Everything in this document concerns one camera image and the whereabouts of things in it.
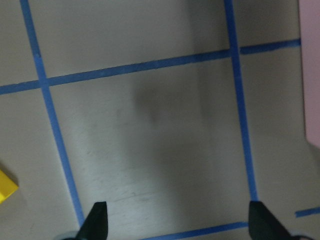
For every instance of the brown paper table cover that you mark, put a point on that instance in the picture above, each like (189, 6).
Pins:
(176, 113)

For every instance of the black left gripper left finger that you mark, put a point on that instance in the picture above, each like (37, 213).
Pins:
(95, 226)

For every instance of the yellow toy block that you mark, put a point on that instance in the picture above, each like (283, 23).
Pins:
(7, 187)

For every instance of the pink plastic box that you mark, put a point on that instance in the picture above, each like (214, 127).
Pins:
(309, 19)

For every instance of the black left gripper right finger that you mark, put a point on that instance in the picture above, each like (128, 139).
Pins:
(263, 225)

